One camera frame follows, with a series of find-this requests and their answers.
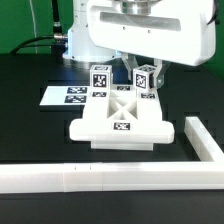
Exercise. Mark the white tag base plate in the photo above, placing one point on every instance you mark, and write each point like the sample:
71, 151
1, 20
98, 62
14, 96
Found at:
65, 95

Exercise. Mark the white L-shaped obstacle fence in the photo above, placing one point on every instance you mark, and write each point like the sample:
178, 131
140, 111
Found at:
206, 173

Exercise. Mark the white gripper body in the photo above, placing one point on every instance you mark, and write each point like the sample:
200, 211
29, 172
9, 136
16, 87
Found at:
180, 31

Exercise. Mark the white chair seat part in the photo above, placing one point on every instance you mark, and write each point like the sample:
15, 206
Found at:
121, 146

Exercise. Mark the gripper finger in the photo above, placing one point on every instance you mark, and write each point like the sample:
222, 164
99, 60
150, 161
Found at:
161, 68
130, 63

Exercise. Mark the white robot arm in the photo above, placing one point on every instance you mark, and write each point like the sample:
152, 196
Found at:
138, 6

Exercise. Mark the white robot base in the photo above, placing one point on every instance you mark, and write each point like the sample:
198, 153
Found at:
80, 47

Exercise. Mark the white chair back part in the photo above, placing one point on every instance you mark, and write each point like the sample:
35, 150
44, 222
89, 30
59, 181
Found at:
120, 116

